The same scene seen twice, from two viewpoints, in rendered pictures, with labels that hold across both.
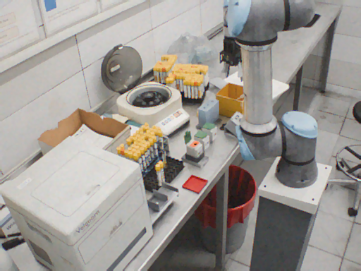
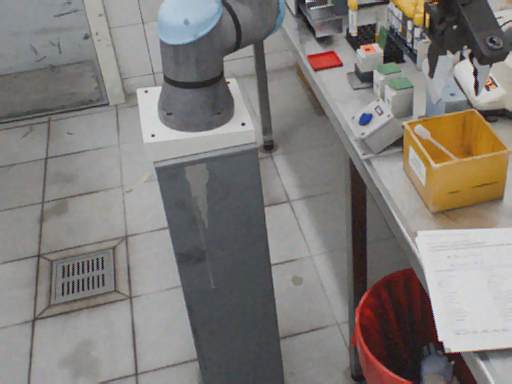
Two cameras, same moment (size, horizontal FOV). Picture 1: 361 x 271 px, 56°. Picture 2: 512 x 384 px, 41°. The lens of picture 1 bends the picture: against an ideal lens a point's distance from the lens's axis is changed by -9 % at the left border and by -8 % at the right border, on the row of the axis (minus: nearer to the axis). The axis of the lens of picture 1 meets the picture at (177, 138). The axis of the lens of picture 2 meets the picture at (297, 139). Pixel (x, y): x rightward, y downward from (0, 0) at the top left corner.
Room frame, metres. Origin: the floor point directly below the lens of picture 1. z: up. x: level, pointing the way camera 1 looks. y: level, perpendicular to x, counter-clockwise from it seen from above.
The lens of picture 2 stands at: (1.82, -1.12, 1.63)
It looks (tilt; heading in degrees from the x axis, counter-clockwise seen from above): 35 degrees down; 132
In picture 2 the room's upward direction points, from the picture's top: 4 degrees counter-clockwise
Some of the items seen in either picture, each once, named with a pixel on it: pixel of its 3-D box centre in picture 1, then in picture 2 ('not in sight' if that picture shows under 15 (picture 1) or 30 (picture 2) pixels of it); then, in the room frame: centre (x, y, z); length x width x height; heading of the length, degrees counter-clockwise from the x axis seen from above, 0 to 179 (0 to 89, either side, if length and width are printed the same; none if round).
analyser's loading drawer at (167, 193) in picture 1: (153, 206); (317, 8); (0.80, 0.10, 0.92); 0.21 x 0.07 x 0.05; 145
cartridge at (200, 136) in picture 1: (202, 141); (387, 82); (1.14, -0.09, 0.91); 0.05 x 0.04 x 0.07; 55
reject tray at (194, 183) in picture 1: (194, 183); (324, 60); (0.93, -0.05, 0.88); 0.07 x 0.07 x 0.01; 55
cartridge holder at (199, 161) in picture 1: (194, 156); (369, 73); (1.07, -0.06, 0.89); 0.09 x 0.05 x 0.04; 52
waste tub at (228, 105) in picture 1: (235, 101); (453, 160); (1.39, -0.27, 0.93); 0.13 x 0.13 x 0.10; 54
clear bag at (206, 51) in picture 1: (201, 46); not in sight; (2.02, -0.19, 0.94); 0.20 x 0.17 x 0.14; 119
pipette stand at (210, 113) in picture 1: (209, 114); (444, 109); (1.30, -0.14, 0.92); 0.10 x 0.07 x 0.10; 140
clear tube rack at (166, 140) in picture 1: (143, 155); (420, 33); (1.08, 0.13, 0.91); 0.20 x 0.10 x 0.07; 145
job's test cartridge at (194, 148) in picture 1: (194, 150); (370, 62); (1.07, -0.06, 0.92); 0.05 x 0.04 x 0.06; 52
